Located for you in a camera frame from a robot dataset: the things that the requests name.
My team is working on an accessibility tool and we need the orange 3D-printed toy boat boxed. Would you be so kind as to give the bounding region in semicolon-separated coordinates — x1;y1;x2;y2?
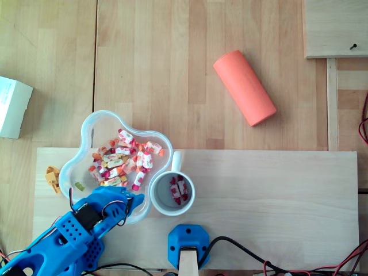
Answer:
45;165;62;195

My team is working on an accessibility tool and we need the thin black cable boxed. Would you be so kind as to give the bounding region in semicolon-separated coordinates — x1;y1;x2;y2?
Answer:
82;262;155;276

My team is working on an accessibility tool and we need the thin red wire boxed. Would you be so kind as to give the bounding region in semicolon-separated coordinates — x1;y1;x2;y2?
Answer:
358;91;368;146

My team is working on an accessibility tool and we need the white cardboard box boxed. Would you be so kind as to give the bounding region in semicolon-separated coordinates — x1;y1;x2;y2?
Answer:
0;75;34;140

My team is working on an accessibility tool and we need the wooden camera post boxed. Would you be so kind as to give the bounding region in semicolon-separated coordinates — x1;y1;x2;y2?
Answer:
178;249;201;276

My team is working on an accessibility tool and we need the light wooden base board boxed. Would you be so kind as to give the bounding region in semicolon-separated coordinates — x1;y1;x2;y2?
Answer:
32;147;360;273

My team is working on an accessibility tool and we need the wooden board with screw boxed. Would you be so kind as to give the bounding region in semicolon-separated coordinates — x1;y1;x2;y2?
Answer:
301;0;368;60

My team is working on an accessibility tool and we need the white ceramic mug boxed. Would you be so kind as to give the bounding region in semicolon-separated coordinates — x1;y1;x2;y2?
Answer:
148;150;196;217

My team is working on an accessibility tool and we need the Haribo Dragolo candy tub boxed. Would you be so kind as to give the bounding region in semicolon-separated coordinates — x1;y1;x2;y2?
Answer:
58;110;174;225

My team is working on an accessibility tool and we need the narrow light wooden slat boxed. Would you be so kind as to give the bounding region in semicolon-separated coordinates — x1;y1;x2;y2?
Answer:
326;57;339;152

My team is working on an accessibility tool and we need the blue printed post base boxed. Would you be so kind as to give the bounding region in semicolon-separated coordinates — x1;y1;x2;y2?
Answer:
167;224;210;270

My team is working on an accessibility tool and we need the looped black cable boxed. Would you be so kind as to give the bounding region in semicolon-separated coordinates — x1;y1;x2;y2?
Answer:
201;235;291;275

